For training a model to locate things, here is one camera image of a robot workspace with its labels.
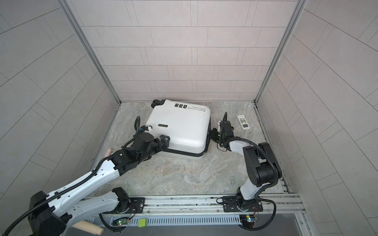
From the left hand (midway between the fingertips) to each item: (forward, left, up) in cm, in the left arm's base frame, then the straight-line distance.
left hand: (169, 140), depth 76 cm
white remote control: (+22, -48, -16) cm, 55 cm away
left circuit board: (-34, +18, -12) cm, 40 cm away
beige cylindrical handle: (-36, +33, -14) cm, 50 cm away
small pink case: (-2, +38, -13) cm, 40 cm away
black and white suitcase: (+8, -10, +2) cm, 12 cm away
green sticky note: (-34, +10, -14) cm, 38 cm away
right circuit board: (-33, -38, -16) cm, 53 cm away
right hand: (+12, -21, -13) cm, 27 cm away
